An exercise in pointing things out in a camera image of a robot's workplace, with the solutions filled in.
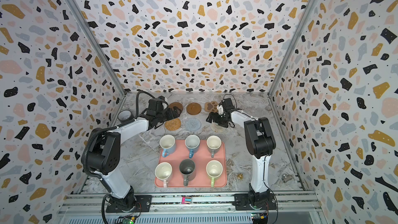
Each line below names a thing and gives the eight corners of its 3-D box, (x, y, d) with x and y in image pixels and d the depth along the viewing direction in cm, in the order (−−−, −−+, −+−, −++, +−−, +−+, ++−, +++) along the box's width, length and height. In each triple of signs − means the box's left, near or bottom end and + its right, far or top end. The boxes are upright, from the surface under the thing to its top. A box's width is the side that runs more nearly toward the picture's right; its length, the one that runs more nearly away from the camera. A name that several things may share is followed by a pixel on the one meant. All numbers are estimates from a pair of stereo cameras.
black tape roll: (121, 124, 105) (117, 119, 101) (120, 115, 110) (117, 111, 106) (133, 120, 107) (131, 116, 103) (132, 112, 112) (130, 108, 108)
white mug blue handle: (160, 160, 88) (156, 153, 81) (164, 142, 95) (161, 134, 88) (175, 160, 88) (172, 153, 81) (177, 142, 96) (175, 134, 88)
